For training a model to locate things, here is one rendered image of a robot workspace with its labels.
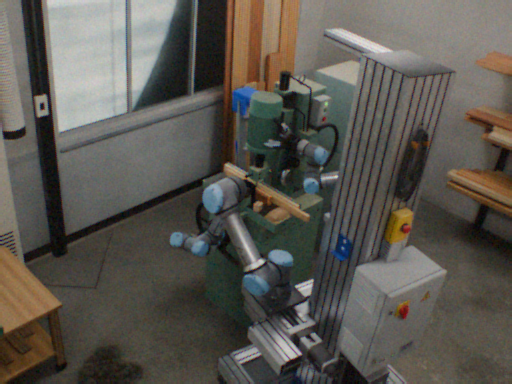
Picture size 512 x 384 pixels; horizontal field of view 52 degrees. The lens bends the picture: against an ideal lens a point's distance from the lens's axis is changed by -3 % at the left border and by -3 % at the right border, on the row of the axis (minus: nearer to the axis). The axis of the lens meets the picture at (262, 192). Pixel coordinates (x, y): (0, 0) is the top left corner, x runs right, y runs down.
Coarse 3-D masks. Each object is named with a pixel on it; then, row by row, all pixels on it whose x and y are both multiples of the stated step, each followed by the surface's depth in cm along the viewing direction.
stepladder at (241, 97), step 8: (248, 88) 393; (240, 96) 384; (248, 96) 380; (232, 104) 390; (240, 104) 384; (248, 104) 401; (240, 112) 387; (248, 112) 398; (240, 120) 390; (240, 128) 392; (240, 136) 395; (240, 144) 398; (240, 152) 400; (240, 160) 403; (240, 168) 406
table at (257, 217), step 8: (216, 176) 331; (224, 176) 332; (208, 184) 323; (256, 200) 312; (248, 208) 305; (264, 208) 306; (272, 208) 307; (248, 216) 307; (256, 216) 302; (264, 224) 299; (272, 224) 295; (280, 224) 297; (288, 224) 303
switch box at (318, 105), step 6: (318, 96) 305; (324, 96) 306; (318, 102) 300; (324, 102) 302; (312, 108) 305; (318, 108) 302; (324, 108) 304; (312, 114) 306; (318, 114) 303; (324, 114) 307; (312, 120) 308; (318, 120) 305
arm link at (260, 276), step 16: (208, 192) 233; (224, 192) 232; (240, 192) 240; (208, 208) 235; (224, 208) 232; (224, 224) 237; (240, 224) 236; (240, 240) 235; (240, 256) 238; (256, 256) 237; (256, 272) 235; (272, 272) 239; (256, 288) 235
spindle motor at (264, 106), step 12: (252, 96) 288; (264, 96) 289; (276, 96) 291; (252, 108) 287; (264, 108) 283; (276, 108) 285; (252, 120) 290; (264, 120) 287; (252, 132) 294; (264, 132) 291; (276, 132) 295; (252, 144) 297; (264, 144) 295
